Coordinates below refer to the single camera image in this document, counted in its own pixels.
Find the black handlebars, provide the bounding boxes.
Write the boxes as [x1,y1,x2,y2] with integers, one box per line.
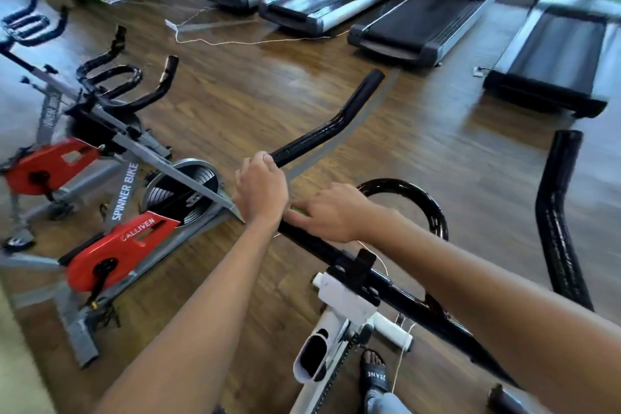
[270,68,595,389]

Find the person's right hand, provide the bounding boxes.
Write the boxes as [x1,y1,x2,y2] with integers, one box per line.
[283,182,389,245]

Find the white bike with yellow flywheel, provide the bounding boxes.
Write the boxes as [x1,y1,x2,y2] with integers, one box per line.
[291,248,413,414]

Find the person's left forearm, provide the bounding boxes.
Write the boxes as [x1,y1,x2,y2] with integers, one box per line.
[92,219,283,414]

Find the person's left hand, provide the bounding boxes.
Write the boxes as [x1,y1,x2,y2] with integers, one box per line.
[233,151,290,230]

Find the black sandal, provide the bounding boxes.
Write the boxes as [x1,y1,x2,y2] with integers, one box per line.
[359,349,394,414]

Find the red and grey spin bike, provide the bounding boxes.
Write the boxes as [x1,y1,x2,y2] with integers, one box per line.
[0,25,244,368]
[0,0,171,255]

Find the person's right forearm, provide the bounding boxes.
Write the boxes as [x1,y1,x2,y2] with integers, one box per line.
[369,207,621,414]

